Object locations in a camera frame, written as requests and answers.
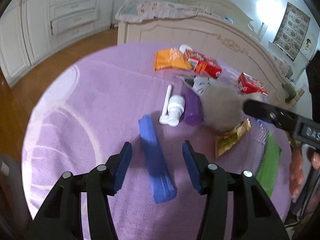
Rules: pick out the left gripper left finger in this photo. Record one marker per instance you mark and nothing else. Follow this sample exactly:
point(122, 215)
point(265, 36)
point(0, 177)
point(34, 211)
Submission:
point(59, 216)

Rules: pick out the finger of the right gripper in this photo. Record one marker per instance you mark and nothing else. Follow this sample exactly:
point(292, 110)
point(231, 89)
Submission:
point(279, 117)

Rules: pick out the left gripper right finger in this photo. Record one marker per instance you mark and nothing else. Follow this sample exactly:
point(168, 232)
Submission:
point(254, 215)

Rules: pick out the clear plastic packaging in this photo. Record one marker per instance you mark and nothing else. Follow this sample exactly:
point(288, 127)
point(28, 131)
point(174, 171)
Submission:
point(263, 131)

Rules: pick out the green plastic bag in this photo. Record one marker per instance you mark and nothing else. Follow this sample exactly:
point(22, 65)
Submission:
point(268, 169)

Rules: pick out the gold green snack wrapper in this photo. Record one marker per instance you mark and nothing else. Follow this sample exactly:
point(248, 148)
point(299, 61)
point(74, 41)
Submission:
point(227, 140)

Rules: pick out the grey fluffy plush toy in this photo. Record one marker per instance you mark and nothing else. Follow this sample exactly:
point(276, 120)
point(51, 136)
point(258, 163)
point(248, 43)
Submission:
point(221, 104)

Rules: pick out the blue pencil case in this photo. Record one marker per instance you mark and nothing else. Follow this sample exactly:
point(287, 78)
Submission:
point(162, 187)

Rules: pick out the right hand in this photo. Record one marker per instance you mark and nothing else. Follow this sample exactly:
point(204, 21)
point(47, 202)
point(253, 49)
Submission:
point(296, 173)

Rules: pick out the red drink carton right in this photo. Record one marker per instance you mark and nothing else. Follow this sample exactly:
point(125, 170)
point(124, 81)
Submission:
point(248, 85)

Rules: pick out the red drink carton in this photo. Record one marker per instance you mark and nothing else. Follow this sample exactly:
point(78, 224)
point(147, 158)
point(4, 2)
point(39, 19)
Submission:
point(200, 63)
point(248, 85)

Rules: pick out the purple bottle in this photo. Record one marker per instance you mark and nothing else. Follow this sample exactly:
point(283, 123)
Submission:
point(193, 113)

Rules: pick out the black printed wrapper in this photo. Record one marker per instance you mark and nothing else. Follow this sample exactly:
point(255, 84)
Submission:
point(189, 80)

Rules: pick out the red drink carton left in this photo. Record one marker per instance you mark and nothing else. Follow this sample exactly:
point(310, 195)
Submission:
point(200, 63)

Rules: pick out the purple tablecloth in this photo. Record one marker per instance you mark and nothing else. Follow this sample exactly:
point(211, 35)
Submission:
point(87, 115)

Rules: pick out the white spray bottle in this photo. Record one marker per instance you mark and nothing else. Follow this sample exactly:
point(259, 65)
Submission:
point(173, 108)

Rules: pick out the orange snack packet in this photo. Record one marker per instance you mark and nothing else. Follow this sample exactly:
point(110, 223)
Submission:
point(171, 58)

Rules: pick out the floral quilt on bed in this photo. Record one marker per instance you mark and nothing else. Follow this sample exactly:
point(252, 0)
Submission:
point(135, 12)

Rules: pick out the white wardrobe cabinet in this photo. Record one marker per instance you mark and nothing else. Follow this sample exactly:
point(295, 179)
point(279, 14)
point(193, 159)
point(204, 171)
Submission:
point(33, 30)

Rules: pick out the patterned wall hanging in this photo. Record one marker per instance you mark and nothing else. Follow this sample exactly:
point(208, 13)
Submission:
point(292, 31)

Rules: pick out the cream ornate bed frame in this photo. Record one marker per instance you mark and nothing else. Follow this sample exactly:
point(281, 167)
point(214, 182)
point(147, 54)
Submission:
point(215, 37)

